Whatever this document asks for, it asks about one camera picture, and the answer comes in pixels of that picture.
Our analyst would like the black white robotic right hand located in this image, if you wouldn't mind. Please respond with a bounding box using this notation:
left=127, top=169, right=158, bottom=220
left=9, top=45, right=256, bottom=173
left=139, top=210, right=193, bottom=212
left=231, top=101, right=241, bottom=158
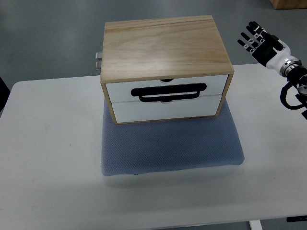
left=237, top=21, right=302, bottom=77

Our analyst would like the black drawer handle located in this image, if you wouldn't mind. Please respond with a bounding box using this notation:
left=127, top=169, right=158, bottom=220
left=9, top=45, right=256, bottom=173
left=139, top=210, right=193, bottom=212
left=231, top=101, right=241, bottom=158
left=130, top=83, right=207, bottom=103

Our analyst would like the white drawer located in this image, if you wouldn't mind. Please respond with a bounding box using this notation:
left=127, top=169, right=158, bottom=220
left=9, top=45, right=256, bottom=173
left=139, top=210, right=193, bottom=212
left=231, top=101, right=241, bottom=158
left=112, top=95, right=221, bottom=123
left=106, top=75, right=228, bottom=103

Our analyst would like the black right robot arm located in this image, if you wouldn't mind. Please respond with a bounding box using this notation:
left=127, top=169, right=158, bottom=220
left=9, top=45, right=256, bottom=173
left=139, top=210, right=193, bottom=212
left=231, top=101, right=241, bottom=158
left=280, top=58, right=307, bottom=110

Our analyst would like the wooden drawer cabinet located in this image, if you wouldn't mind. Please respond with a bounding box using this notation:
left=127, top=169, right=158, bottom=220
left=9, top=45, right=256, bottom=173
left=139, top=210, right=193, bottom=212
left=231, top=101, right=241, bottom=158
left=100, top=15, right=234, bottom=124

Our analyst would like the brown cardboard box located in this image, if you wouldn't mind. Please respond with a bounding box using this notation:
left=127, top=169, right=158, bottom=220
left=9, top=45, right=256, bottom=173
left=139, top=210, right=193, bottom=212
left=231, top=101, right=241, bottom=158
left=270, top=0, right=307, bottom=10

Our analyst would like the blue grey mesh cushion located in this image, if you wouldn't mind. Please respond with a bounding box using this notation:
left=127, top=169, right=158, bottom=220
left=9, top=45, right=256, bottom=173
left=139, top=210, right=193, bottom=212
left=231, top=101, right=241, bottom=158
left=101, top=103, right=245, bottom=176

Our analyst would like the black table control panel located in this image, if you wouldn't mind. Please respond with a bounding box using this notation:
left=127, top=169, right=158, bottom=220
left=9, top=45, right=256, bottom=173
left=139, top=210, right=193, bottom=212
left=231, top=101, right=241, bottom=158
left=286, top=215, right=307, bottom=222

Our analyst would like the white table leg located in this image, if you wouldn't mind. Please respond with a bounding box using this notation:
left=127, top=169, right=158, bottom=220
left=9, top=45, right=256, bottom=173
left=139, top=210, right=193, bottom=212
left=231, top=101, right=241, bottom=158
left=249, top=220, right=263, bottom=230

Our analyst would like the metal clamp behind cabinet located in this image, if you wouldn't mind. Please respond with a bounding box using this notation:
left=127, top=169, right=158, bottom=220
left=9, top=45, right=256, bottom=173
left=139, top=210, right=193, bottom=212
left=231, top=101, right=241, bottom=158
left=95, top=51, right=102, bottom=70

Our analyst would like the black object at left edge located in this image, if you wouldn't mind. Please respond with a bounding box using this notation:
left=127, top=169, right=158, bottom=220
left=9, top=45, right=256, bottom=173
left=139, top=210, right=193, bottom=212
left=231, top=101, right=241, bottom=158
left=0, top=78, right=11, bottom=114

